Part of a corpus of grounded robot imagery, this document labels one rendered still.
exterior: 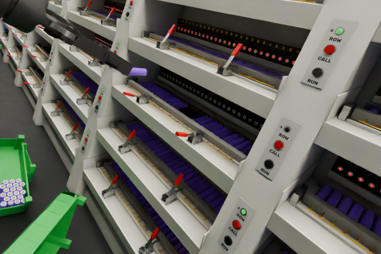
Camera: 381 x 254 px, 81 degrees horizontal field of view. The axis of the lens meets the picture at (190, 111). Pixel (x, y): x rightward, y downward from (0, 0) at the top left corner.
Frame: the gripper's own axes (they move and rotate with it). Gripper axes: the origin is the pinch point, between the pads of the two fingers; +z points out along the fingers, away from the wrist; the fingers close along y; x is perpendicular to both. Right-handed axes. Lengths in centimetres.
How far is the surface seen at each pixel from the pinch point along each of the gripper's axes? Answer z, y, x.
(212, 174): 22.7, -24.1, 10.8
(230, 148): 25.3, -23.1, 3.5
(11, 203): 8, 26, 60
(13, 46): 25, 238, 44
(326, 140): 19.1, -40.9, -7.9
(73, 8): 15, 100, -12
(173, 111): 24.4, -0.5, 4.0
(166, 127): 20.9, -4.7, 8.7
